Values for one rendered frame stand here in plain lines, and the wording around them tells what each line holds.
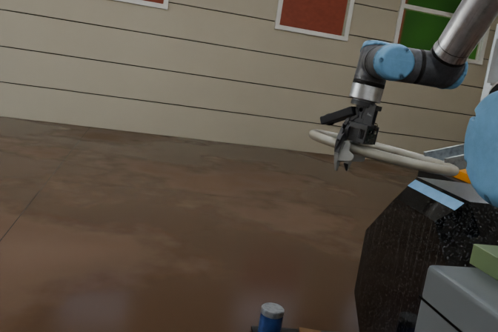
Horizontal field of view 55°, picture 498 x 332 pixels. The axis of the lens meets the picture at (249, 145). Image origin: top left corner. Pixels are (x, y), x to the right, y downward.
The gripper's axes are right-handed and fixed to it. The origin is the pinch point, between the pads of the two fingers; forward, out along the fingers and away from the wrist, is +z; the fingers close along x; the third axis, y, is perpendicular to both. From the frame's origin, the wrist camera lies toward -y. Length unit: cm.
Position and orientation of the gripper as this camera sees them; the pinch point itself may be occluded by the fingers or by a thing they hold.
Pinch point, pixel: (340, 165)
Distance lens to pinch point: 145.3
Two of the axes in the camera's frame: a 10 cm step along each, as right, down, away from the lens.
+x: 6.6, 0.4, 7.5
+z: -2.2, 9.6, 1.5
